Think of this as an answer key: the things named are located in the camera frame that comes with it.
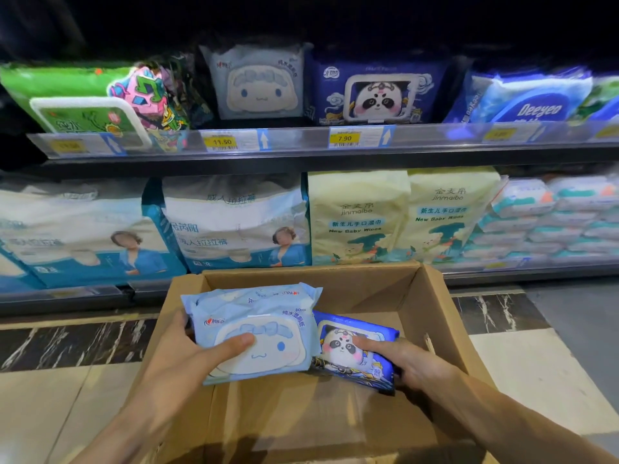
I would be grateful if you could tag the dark store shelf unit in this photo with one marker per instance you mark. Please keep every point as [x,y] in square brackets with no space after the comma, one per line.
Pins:
[290,164]

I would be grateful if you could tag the green and blue wipes pack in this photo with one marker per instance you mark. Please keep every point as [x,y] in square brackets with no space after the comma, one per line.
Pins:
[602,99]

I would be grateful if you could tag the dark blue panda wipes pack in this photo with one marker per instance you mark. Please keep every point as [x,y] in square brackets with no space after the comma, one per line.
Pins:
[346,355]
[377,94]

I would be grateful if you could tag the person's left thumb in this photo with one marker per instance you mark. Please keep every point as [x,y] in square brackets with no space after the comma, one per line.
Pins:
[234,344]

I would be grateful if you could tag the person's right forearm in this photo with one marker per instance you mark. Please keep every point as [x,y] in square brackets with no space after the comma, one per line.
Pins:
[512,420]

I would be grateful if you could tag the light blue cartoon wipes pack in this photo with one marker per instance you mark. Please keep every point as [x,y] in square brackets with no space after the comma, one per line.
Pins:
[263,328]
[258,84]

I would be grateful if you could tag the person's right hand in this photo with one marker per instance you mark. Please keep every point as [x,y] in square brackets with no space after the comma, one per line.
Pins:
[411,364]

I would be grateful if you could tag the pale yellow baby wipes pack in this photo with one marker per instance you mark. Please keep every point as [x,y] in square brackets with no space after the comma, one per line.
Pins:
[452,207]
[358,219]

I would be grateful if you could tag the colourful patterned pack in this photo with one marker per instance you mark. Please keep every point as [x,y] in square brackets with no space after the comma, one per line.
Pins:
[145,103]

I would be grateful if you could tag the person's left forearm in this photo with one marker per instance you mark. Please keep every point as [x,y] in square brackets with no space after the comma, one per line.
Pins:
[130,422]

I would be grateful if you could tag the blue and white wipes pack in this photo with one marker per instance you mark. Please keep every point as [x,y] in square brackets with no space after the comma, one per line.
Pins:
[527,99]

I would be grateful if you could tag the person's right thumb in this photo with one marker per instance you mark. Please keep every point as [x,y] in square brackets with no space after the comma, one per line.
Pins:
[370,344]

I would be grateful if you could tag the clear plastic shelf rail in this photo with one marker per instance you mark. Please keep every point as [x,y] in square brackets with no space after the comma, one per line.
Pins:
[300,140]

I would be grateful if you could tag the blue arrow label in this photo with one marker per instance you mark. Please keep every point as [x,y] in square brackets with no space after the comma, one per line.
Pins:
[263,140]
[387,136]
[114,144]

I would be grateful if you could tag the brown cardboard box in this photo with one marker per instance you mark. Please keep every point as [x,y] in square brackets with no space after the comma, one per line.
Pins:
[309,420]

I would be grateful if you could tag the stack of white teal packets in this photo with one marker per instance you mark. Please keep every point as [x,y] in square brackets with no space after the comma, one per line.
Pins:
[551,222]

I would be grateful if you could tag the white blue adult diaper pack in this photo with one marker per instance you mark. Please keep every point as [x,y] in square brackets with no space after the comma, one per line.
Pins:
[77,236]
[237,222]

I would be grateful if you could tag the yellow price tag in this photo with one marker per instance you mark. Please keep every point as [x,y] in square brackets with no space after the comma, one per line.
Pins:
[67,146]
[608,131]
[221,142]
[344,138]
[498,135]

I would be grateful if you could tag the dark patterned pack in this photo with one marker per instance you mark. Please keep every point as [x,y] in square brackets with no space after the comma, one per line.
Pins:
[191,91]

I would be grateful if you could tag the person's left hand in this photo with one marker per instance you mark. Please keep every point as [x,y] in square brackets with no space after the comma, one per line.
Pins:
[176,362]

